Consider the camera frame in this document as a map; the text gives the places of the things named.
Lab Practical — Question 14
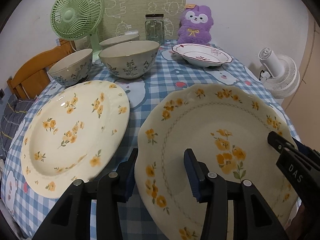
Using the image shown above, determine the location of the purple plush bunny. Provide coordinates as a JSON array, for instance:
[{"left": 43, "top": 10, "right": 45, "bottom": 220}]
[{"left": 177, "top": 4, "right": 214, "bottom": 45}]

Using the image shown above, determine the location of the cotton swab container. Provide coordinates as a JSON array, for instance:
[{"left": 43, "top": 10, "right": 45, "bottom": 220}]
[{"left": 124, "top": 30, "right": 139, "bottom": 35}]

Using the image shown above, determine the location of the beige door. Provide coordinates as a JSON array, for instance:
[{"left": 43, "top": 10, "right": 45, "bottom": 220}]
[{"left": 283, "top": 14, "right": 319, "bottom": 151}]

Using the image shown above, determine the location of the floral ceramic bowl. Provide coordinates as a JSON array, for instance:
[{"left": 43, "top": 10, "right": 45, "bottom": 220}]
[
  {"left": 99, "top": 40, "right": 160, "bottom": 80},
  {"left": 48, "top": 48, "right": 93, "bottom": 87},
  {"left": 99, "top": 34, "right": 139, "bottom": 49}
]

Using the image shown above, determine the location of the white standing fan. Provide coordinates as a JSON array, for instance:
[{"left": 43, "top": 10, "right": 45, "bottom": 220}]
[{"left": 258, "top": 47, "right": 300, "bottom": 99}]

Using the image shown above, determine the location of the green patterned wall mat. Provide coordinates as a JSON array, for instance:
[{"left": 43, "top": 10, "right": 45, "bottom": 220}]
[{"left": 75, "top": 0, "right": 187, "bottom": 51}]

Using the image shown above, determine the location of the white red-trimmed plate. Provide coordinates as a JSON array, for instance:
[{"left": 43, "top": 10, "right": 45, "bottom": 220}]
[{"left": 172, "top": 43, "right": 233, "bottom": 68}]

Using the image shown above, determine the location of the scalloped yellow flower plate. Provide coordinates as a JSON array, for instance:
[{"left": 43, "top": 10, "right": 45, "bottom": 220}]
[{"left": 135, "top": 84, "right": 297, "bottom": 239}]

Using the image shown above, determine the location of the wooden bed headboard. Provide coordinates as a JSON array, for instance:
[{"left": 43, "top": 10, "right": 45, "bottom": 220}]
[{"left": 7, "top": 38, "right": 75, "bottom": 100}]

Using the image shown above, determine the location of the grey plaid pillow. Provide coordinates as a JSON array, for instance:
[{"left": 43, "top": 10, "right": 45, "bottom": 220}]
[{"left": 1, "top": 94, "right": 35, "bottom": 161}]

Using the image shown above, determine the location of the round yellow flower plate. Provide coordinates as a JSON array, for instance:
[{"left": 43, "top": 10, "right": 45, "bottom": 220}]
[{"left": 21, "top": 80, "right": 130, "bottom": 198}]

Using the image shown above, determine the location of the glass jar black lid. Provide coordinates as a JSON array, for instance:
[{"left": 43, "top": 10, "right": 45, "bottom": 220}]
[{"left": 144, "top": 14, "right": 164, "bottom": 45}]

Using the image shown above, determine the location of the green desk fan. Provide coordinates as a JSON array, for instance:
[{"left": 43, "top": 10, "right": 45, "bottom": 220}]
[{"left": 50, "top": 0, "right": 104, "bottom": 64}]

